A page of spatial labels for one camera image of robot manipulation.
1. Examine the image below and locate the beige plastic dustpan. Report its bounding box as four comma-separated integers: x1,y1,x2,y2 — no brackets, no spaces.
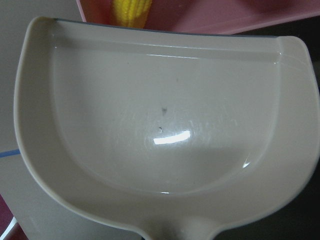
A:
13,17,320,240

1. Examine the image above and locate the yellow toy corn cob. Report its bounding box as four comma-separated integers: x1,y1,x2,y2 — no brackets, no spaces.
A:
110,0,152,29

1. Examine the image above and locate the pink plastic bin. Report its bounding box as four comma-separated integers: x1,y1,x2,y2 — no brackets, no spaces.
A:
76,0,320,34

